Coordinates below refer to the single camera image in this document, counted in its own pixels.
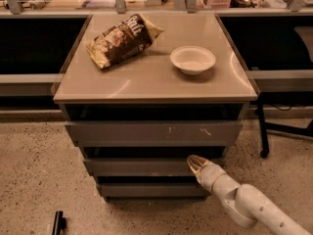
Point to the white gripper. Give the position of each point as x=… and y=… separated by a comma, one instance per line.
x=211, y=176

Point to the grey drawer cabinet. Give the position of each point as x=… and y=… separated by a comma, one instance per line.
x=149, y=87

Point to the white bowl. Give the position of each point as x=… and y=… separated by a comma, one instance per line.
x=192, y=60

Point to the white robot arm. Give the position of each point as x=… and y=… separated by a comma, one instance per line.
x=245, y=204

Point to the black table leg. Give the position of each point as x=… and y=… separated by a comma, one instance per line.
x=263, y=132

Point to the brown salt chip bag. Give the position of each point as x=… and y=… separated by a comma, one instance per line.
x=123, y=41

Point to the black floor object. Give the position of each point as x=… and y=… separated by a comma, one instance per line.
x=60, y=223

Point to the grey top drawer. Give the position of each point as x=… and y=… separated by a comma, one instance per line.
x=153, y=133

